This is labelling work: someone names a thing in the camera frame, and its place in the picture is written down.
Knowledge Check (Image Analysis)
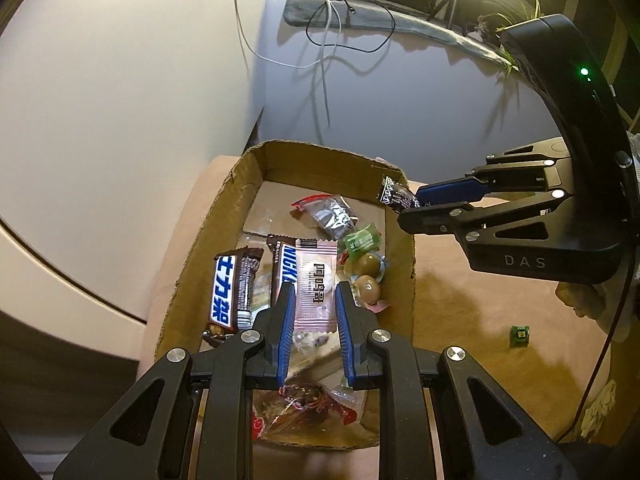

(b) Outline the black white candy packet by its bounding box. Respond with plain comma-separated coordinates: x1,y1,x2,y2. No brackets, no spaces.
378,176,420,214

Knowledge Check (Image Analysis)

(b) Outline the red clear brownie bag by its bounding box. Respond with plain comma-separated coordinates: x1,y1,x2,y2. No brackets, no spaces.
250,384,367,440

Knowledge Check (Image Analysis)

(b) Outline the green candy packet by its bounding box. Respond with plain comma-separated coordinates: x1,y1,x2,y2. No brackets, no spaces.
338,223,382,263

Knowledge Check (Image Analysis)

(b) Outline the colourful egg-shaped toy candy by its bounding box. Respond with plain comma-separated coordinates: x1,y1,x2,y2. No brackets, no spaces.
342,252,388,314

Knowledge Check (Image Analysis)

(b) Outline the clear cracker pack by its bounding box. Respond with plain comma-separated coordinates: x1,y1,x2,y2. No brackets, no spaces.
250,266,342,382

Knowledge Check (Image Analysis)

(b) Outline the blue white Chinese Snickers bar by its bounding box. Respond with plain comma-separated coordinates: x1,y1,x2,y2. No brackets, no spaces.
202,247,264,348

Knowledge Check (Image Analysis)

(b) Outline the red clear small snack bag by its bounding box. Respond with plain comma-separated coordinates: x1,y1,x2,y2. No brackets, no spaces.
291,193,358,240

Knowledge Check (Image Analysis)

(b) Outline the pink candy packet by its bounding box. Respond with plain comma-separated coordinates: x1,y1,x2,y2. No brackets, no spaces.
294,240,337,332

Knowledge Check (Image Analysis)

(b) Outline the white gloved right hand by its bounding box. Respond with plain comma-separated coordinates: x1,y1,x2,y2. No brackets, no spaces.
554,131,640,345

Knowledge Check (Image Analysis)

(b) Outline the small green chip piece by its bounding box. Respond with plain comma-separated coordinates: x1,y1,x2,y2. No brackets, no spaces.
510,325,530,348

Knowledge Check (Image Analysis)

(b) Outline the potted spider plant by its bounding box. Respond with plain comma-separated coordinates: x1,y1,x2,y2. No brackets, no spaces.
474,0,544,79

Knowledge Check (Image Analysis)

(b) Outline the brown cardboard box tray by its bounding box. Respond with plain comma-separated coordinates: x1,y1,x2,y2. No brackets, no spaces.
152,141,414,450

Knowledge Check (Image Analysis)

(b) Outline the grey windowsill mat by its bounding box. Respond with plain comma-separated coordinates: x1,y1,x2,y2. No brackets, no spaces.
283,0,515,68

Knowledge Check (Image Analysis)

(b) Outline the white cable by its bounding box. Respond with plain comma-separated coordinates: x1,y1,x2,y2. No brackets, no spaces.
230,0,346,126

